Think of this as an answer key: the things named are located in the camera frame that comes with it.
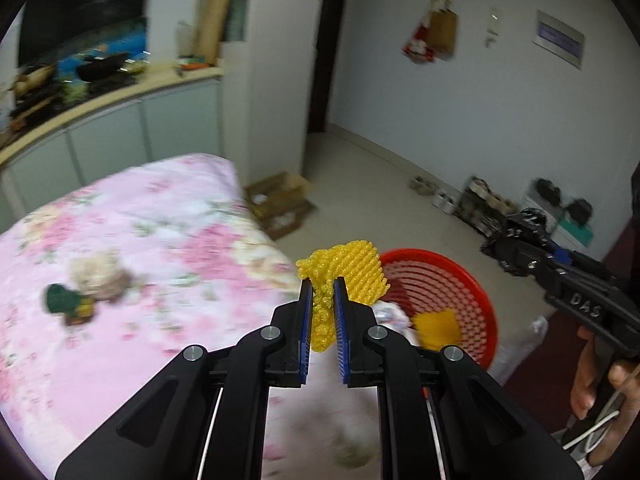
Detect white paper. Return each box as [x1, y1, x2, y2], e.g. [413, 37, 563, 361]
[372, 300, 416, 341]

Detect beige kitchen countertop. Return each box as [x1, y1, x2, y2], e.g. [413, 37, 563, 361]
[0, 62, 223, 166]

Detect dark wooden door frame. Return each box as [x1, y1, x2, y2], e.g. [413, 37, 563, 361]
[307, 0, 351, 133]

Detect pale grey base cabinets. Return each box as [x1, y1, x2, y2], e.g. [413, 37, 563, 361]
[0, 77, 223, 231]

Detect red white hanging bag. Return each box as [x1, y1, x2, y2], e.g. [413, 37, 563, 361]
[401, 20, 436, 64]

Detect black television screen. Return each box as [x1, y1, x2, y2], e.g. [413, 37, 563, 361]
[19, 0, 151, 68]

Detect white plastic jug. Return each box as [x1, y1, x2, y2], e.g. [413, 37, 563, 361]
[175, 20, 193, 58]

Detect black gas stove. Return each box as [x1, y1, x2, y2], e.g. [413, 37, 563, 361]
[10, 72, 138, 111]

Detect red plastic mesh basket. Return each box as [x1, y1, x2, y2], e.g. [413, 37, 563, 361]
[377, 248, 500, 372]

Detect white cable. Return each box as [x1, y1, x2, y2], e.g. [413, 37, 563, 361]
[562, 392, 623, 451]

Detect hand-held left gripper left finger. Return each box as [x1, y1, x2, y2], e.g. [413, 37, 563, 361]
[55, 280, 313, 480]

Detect open cardboard box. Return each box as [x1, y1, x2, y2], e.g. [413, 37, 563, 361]
[245, 171, 318, 241]

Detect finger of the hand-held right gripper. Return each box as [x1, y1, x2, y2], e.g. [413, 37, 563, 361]
[530, 232, 583, 266]
[500, 237, 566, 291]

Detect row of shoes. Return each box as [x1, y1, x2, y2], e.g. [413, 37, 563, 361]
[409, 174, 523, 238]

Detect clear plastic sheet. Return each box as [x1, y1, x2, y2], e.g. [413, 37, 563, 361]
[492, 312, 551, 386]

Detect grey wall panel box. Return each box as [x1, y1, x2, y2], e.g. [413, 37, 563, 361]
[532, 9, 586, 71]

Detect small yellow foam net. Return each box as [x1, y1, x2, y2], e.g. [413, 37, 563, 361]
[411, 310, 461, 350]

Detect pink floral blanket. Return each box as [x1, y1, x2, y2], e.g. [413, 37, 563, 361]
[0, 154, 386, 480]

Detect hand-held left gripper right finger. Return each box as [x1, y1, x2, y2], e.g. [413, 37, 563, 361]
[334, 277, 583, 480]

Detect brown paper hanging bag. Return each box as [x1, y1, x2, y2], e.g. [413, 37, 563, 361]
[427, 0, 458, 61]

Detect person's right hand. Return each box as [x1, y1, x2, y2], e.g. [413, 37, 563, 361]
[571, 327, 640, 419]

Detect black shoe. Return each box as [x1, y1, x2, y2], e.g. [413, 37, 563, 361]
[534, 177, 563, 206]
[567, 199, 593, 223]

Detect black wok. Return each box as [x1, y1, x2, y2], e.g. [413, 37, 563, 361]
[75, 52, 131, 83]

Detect large yellow foam net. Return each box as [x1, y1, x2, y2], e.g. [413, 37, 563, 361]
[296, 240, 391, 353]

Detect white teal box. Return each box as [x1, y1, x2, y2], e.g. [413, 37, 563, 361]
[522, 192, 596, 256]

